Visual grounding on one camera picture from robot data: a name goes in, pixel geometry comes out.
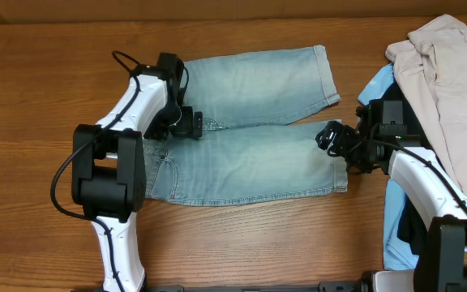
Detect light blue denim shorts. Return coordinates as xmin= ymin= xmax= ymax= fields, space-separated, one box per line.
xmin=144 ymin=45 xmax=348 ymax=207

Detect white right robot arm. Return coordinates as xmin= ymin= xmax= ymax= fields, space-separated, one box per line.
xmin=315 ymin=121 xmax=467 ymax=291

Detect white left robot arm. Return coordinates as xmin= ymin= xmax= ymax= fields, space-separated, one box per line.
xmin=71 ymin=62 xmax=203 ymax=291

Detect light blue t-shirt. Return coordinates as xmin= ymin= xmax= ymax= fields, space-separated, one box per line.
xmin=358 ymin=62 xmax=418 ymax=270

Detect beige trousers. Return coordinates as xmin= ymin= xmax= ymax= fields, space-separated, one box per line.
xmin=385 ymin=15 xmax=467 ymax=196

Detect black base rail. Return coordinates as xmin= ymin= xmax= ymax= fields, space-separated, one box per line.
xmin=71 ymin=279 xmax=372 ymax=292

